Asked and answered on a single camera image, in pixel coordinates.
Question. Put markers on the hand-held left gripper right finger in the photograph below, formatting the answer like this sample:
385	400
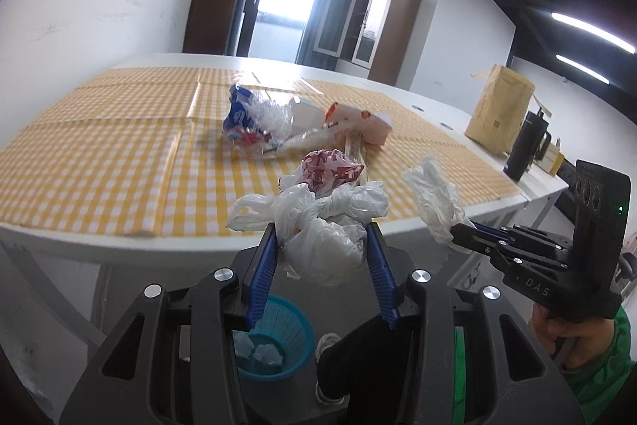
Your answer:
380	278

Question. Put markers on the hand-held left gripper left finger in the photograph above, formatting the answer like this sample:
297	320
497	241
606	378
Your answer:
260	278

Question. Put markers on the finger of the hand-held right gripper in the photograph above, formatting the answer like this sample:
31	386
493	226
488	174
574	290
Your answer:
492	230
477	242

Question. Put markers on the blue plastic basket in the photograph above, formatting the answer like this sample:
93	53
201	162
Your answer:
291	330

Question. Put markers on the white plastic glove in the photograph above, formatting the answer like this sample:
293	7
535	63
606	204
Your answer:
434	196

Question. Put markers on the white plastic bag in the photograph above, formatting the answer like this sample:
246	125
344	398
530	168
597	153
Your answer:
323	245

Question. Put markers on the red white wrapper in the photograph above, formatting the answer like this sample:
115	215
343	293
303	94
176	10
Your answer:
323	168

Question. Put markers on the person's right forearm green sleeve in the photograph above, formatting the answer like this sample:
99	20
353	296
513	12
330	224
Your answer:
604	385

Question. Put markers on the person's right hand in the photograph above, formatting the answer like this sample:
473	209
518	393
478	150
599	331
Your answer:
582	340

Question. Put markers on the crumpled white tissue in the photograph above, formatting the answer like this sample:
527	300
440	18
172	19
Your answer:
267	354
244	346

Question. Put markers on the white shoe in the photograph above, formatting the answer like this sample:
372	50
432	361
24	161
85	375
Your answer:
327	346

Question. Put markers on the black tumbler mug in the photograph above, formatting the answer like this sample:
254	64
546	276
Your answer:
525	146

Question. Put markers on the small yellow box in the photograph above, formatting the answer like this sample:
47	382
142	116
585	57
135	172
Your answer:
551	161

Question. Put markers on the brown paper bag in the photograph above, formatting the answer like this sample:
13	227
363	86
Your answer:
497	111

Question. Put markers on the person's green top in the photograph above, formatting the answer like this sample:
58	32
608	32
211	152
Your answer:
458	375

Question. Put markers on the clear plastic strip wrapper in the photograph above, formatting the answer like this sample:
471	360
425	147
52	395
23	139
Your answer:
356	156

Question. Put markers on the clear plastic cone wrapper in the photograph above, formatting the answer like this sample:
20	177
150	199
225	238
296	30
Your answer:
303	140

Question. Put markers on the crumpled clear plastic bag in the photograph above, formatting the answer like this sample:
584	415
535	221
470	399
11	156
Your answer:
271	119

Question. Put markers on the orange white snack packet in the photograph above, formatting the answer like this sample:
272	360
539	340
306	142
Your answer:
346	116

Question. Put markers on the blue white packet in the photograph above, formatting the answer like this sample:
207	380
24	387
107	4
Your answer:
239	114

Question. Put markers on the white paper carton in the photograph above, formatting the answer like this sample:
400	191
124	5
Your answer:
306	114

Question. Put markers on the ceiling strip light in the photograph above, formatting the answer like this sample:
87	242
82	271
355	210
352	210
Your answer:
582	67
592	31

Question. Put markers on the yellow checked tablecloth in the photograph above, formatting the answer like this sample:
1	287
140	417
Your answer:
109	146

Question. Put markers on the glass door cabinet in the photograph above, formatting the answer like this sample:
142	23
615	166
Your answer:
368	31

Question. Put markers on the dark curtain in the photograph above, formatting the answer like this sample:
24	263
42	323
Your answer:
323	7

